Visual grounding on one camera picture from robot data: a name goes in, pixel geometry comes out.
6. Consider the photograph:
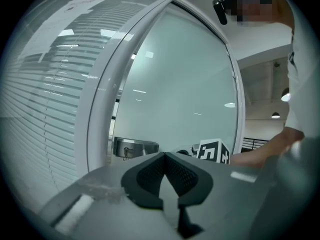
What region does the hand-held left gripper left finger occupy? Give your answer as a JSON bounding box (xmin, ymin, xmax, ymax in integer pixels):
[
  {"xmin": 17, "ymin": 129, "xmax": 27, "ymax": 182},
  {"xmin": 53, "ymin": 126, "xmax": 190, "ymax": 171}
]
[{"xmin": 38, "ymin": 151, "xmax": 166, "ymax": 229}]

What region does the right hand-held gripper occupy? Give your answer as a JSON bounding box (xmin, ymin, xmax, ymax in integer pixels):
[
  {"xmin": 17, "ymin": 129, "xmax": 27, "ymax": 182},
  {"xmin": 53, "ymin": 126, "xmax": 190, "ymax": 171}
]
[{"xmin": 176, "ymin": 138, "xmax": 231, "ymax": 165}]

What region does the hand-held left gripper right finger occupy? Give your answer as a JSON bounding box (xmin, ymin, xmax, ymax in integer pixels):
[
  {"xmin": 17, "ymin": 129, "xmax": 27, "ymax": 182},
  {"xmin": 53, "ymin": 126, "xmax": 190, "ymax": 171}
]
[{"xmin": 159, "ymin": 151, "xmax": 266, "ymax": 211}]

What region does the metal door handle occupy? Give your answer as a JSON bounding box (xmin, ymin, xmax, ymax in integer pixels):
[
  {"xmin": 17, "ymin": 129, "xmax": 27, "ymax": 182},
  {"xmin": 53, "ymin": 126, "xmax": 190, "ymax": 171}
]
[{"xmin": 113, "ymin": 136, "xmax": 160, "ymax": 160}]

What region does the person's right forearm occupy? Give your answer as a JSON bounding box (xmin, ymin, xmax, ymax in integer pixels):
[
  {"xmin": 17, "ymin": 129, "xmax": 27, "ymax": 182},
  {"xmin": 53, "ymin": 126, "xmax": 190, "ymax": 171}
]
[{"xmin": 231, "ymin": 128, "xmax": 305, "ymax": 169}]

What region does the small metal key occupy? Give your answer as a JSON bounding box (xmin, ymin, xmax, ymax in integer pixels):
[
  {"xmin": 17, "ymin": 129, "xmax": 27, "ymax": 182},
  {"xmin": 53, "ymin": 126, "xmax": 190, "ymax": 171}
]
[{"xmin": 122, "ymin": 146, "xmax": 133, "ymax": 161}]

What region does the black metal railing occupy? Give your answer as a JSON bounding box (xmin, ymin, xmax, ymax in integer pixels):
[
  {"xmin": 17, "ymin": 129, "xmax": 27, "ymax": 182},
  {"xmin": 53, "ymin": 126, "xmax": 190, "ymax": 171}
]
[{"xmin": 242, "ymin": 137, "xmax": 270, "ymax": 151}]

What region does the glass partition with blinds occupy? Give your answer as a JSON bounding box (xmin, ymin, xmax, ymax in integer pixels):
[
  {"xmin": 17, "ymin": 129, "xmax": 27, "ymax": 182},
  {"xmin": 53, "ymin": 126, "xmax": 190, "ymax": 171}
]
[{"xmin": 0, "ymin": 0, "xmax": 166, "ymax": 205}]

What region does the person's white shirt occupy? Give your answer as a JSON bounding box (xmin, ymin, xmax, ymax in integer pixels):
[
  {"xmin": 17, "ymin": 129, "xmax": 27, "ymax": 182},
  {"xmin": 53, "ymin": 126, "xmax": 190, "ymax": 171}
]
[{"xmin": 283, "ymin": 0, "xmax": 316, "ymax": 135}]

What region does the white paper notice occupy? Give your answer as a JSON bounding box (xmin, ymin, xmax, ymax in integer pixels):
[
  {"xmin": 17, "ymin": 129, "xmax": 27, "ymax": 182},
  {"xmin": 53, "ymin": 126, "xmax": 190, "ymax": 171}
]
[{"xmin": 18, "ymin": 0, "xmax": 115, "ymax": 62}]

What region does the person's head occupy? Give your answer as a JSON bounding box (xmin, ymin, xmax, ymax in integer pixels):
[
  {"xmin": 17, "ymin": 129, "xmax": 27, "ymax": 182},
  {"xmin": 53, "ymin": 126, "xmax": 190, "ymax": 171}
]
[{"xmin": 233, "ymin": 0, "xmax": 295, "ymax": 27}]

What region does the black head-mounted camera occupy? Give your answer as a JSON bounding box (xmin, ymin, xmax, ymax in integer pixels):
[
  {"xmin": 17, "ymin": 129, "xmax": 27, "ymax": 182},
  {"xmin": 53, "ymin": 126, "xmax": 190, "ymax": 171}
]
[{"xmin": 211, "ymin": 0, "xmax": 280, "ymax": 26}]

